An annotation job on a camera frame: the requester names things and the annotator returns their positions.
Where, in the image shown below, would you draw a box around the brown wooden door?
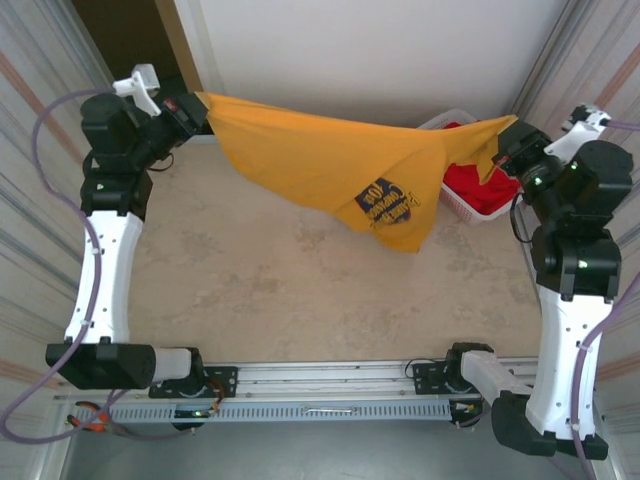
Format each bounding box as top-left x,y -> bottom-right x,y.
72,0 -> 182,81

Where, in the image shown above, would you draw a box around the white plastic basket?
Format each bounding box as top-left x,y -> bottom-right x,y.
417,108 -> 524,225

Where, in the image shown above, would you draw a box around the yellow t-shirt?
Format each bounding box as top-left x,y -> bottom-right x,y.
193,91 -> 520,254

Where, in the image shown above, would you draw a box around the orange handled pliers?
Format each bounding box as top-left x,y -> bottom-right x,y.
67,399 -> 132,437

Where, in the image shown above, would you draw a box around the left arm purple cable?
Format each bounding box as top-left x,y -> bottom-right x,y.
0,88 -> 197,444

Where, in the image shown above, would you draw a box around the beige door frame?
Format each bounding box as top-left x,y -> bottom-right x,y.
153,0 -> 206,96

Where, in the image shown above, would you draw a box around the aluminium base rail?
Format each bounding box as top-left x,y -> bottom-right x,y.
52,355 -> 541,402

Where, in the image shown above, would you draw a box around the red cloth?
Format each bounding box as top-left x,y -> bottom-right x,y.
439,119 -> 524,217

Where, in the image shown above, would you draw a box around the thin black cable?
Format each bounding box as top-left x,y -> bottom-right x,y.
147,151 -> 177,174
508,193 -> 535,245

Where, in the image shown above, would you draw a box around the grey slotted cable duct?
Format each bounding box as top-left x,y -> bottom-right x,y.
107,399 -> 454,426

